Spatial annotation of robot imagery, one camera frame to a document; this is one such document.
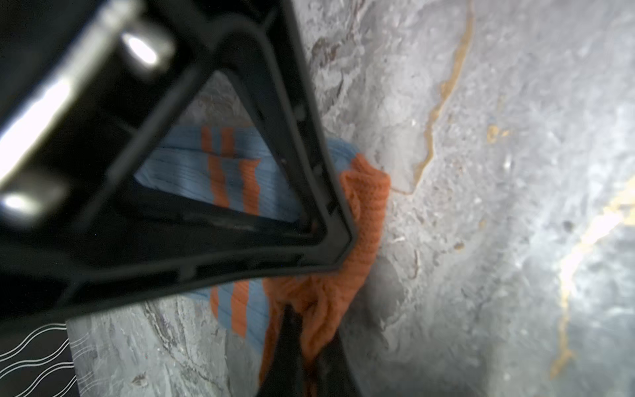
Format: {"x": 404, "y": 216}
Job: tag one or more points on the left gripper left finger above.
{"x": 285, "y": 377}

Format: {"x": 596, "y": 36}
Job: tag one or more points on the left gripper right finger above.
{"x": 333, "y": 376}

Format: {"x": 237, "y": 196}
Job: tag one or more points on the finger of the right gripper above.
{"x": 153, "y": 147}

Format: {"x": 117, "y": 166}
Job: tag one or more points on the blue orange striped sock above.
{"x": 234, "y": 168}

